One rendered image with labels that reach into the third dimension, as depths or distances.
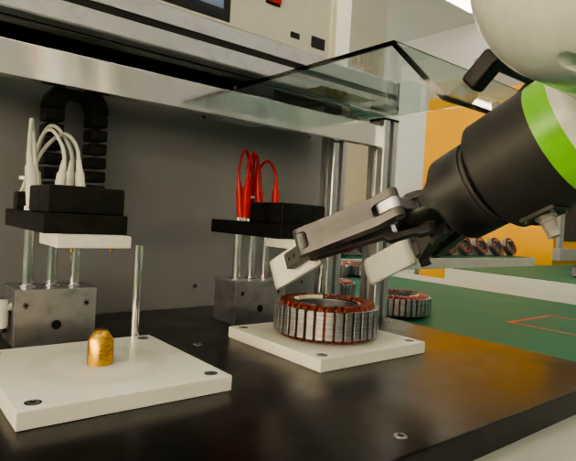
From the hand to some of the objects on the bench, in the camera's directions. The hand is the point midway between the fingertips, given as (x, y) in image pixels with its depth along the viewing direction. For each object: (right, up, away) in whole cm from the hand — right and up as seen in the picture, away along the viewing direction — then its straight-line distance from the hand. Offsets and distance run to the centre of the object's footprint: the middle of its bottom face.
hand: (331, 270), depth 56 cm
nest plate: (-20, -7, -15) cm, 26 cm away
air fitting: (-31, -5, -7) cm, 32 cm away
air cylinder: (-29, -6, -4) cm, 30 cm away
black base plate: (-11, -10, -6) cm, 16 cm away
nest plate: (-1, -8, 0) cm, 8 cm away
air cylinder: (-10, -7, +11) cm, 17 cm away
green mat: (+25, -10, +51) cm, 58 cm away
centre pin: (-19, -6, -15) cm, 25 cm away
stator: (-1, -7, 0) cm, 7 cm away
